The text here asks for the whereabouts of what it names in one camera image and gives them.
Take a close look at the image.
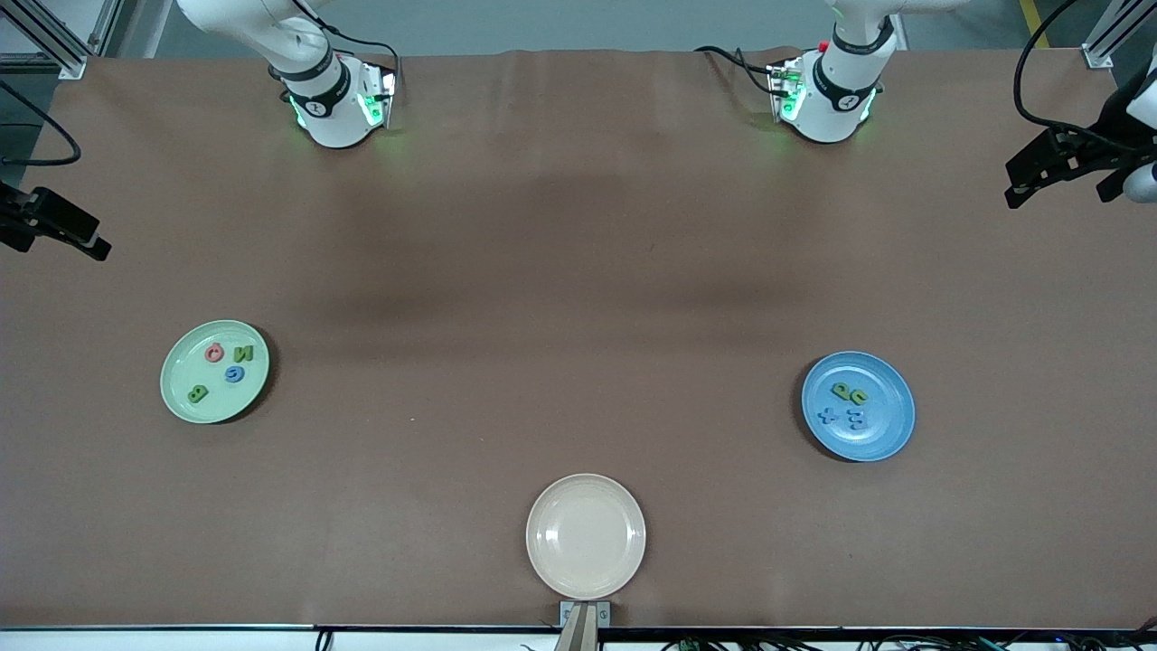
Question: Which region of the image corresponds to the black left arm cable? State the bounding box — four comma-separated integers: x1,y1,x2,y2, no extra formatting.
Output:
1012,0,1142,153

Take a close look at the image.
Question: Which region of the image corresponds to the black base power cable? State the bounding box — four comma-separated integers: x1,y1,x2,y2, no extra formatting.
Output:
271,0,403,93
694,45,778,93

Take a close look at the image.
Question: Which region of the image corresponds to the blue plate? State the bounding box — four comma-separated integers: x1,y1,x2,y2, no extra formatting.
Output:
801,351,917,463

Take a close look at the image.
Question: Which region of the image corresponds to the brown table mat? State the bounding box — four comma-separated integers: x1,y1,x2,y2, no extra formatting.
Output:
0,47,1157,631

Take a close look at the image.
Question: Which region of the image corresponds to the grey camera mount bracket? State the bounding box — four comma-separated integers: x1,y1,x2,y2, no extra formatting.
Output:
556,600,612,651

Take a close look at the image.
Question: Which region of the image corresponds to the beige plate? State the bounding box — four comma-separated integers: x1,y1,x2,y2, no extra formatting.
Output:
525,473,647,601

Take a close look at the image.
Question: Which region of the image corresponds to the metal base connector box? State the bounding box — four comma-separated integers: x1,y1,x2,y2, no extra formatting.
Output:
359,66,397,129
767,57,805,123

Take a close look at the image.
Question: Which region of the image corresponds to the aluminium frame post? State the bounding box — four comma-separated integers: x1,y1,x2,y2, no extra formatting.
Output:
1082,0,1142,70
0,0,123,80

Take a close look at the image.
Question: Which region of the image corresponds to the green plate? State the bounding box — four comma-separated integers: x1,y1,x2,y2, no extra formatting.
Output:
160,319,271,425

